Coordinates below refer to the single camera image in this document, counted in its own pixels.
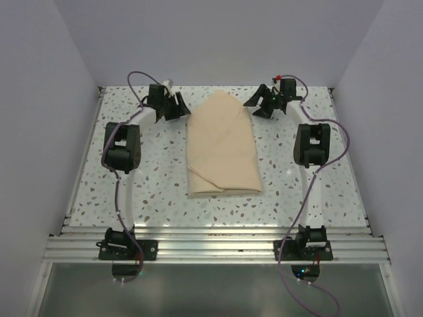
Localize beige cloth mat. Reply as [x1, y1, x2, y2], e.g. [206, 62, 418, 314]
[186, 90, 262, 198]

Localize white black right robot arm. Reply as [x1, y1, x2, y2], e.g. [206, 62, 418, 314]
[244, 75, 330, 250]

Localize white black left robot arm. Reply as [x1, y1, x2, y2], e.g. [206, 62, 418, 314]
[100, 79, 190, 250]

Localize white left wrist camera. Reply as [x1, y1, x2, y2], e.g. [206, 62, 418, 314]
[162, 79, 174, 96]

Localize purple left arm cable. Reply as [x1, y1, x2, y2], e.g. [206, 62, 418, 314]
[100, 71, 169, 283]

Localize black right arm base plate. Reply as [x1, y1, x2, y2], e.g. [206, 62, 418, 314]
[273, 239, 334, 262]

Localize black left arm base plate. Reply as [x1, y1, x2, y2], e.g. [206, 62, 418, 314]
[96, 240, 159, 261]

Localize aluminium rail frame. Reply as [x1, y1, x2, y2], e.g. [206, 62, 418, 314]
[26, 86, 404, 316]

